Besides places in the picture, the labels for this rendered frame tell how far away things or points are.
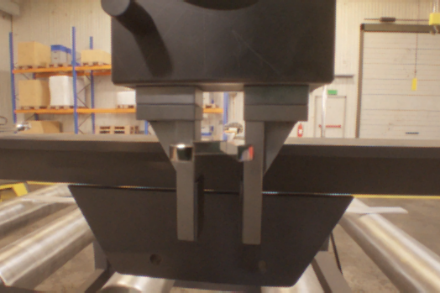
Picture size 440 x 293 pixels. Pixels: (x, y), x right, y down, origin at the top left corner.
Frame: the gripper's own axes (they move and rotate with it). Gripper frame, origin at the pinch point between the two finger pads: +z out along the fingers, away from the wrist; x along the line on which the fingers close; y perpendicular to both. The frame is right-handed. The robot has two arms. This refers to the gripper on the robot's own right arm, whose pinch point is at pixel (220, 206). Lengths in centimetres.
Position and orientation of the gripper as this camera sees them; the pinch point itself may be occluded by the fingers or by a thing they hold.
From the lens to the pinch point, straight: 17.2
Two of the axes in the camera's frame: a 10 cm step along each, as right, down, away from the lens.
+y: -1.0, 1.0, -9.9
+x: 9.9, 0.2, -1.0
